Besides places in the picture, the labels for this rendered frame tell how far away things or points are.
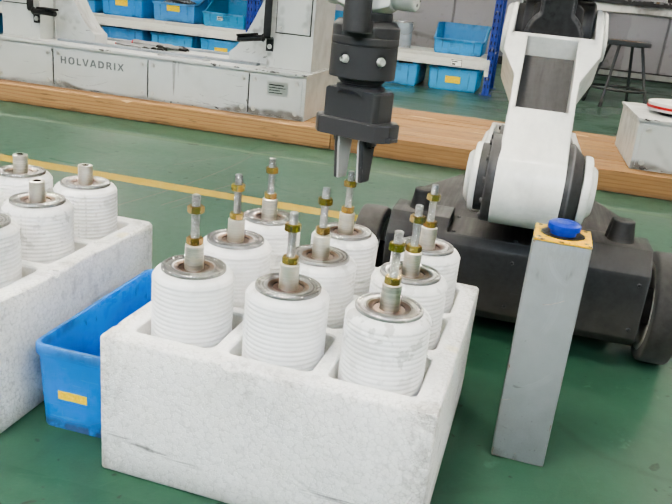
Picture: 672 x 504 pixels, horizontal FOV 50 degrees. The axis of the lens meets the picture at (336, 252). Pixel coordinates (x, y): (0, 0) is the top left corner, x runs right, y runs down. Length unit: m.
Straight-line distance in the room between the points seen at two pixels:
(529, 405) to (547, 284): 0.17
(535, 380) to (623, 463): 0.20
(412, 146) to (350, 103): 1.83
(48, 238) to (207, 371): 0.37
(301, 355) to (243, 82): 2.29
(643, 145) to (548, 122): 1.67
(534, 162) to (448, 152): 1.64
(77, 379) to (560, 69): 0.91
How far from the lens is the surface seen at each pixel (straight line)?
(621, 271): 1.31
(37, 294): 1.03
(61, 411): 1.03
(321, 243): 0.91
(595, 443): 1.14
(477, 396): 1.18
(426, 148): 2.79
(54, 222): 1.09
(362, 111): 0.97
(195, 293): 0.83
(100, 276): 1.15
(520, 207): 1.16
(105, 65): 3.31
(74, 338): 1.06
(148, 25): 6.18
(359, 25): 0.92
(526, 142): 1.17
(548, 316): 0.95
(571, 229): 0.93
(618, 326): 1.34
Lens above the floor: 0.57
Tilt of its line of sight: 19 degrees down
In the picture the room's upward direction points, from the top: 6 degrees clockwise
